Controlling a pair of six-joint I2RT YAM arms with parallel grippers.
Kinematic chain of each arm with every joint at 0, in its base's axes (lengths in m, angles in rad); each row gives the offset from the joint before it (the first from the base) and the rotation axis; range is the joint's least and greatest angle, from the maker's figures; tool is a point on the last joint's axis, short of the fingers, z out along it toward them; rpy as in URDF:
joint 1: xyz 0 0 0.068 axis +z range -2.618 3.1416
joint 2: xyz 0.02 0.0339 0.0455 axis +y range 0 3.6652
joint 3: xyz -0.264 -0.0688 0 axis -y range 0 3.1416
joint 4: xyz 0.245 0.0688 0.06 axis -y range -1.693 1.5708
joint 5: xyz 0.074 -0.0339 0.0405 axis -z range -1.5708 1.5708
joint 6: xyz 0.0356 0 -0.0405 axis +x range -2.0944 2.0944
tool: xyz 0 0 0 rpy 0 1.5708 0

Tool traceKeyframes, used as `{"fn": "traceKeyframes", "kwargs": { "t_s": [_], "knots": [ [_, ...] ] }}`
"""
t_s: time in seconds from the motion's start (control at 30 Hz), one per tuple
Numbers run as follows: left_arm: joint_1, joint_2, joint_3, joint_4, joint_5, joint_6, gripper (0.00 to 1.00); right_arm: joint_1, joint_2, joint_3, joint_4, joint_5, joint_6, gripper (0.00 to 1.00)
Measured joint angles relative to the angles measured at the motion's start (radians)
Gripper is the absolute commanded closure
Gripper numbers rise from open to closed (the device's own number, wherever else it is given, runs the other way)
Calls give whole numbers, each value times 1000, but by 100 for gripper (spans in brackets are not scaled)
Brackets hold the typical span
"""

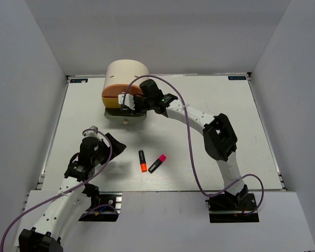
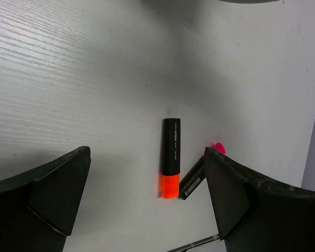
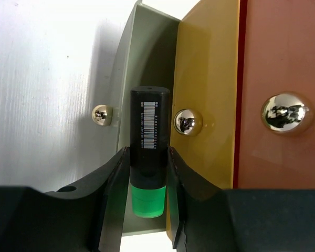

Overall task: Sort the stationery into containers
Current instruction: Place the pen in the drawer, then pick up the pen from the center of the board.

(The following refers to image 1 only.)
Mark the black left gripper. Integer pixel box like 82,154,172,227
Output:
92,133,127,165

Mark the orange capped black highlighter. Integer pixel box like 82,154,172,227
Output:
138,150,148,173

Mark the cream orange drawer box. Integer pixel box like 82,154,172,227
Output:
101,59,149,125

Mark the pink capped black highlighter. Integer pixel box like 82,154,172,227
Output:
148,154,166,174

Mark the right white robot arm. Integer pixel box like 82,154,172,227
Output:
134,79,248,209

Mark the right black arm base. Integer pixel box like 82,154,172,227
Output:
205,193,259,224

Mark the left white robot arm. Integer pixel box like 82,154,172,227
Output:
18,129,126,251

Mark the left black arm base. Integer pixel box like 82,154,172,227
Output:
79,192,122,222

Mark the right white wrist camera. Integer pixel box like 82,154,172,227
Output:
118,93,135,111

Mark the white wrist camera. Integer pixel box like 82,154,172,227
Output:
118,93,135,111
82,125,100,141

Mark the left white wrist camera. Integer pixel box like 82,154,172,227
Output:
82,125,100,141

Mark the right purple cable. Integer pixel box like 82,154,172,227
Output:
122,75,265,216

